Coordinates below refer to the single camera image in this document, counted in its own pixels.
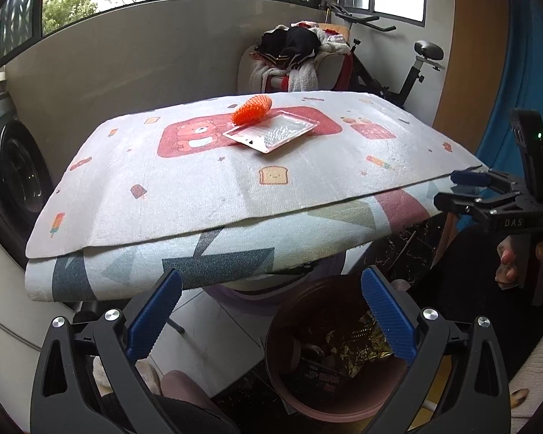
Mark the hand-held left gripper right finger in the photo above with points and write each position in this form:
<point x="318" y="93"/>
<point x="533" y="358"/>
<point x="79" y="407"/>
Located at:
<point x="387" y="316"/>

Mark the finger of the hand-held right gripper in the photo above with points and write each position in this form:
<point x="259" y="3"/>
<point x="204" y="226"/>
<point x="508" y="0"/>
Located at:
<point x="466" y="203"/>
<point x="473" y="177"/>

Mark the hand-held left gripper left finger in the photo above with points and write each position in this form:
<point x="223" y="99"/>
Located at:
<point x="156" y="312"/>

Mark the gold foil wrapper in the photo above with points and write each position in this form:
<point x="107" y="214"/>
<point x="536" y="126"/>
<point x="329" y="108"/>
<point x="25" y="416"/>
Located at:
<point x="366" y="348"/>

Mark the brown plastic waste bin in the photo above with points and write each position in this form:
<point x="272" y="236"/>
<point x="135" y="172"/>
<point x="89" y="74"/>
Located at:
<point x="326" y="398"/>

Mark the blue curtain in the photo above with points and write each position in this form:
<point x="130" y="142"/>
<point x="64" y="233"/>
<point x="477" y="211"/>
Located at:
<point x="502" y="99"/>

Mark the person's dark clothing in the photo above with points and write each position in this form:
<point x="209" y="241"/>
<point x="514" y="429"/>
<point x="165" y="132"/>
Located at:
<point x="466" y="280"/>

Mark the grey triangle patterned blanket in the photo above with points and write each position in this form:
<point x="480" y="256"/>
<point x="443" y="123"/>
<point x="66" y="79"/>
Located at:
<point x="235" y="262"/>

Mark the lavender plastic tub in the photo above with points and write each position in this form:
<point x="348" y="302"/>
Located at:
<point x="298" y="285"/>

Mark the black exercise bike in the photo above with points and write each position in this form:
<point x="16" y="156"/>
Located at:
<point x="411" y="81"/>

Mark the cartoon printed mat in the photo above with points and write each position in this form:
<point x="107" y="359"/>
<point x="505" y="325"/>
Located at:
<point x="185" y="199"/>

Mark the beige fabric seat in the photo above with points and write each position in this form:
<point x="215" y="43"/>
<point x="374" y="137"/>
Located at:
<point x="538" y="384"/>

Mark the grey washing machine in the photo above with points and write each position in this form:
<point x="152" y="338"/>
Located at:
<point x="13" y="176"/>

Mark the clear plastic blister pack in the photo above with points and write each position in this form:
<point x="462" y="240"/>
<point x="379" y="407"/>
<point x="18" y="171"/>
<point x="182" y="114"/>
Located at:
<point x="276" y="133"/>

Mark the black garment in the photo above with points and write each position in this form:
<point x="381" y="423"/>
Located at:
<point x="289" y="45"/>

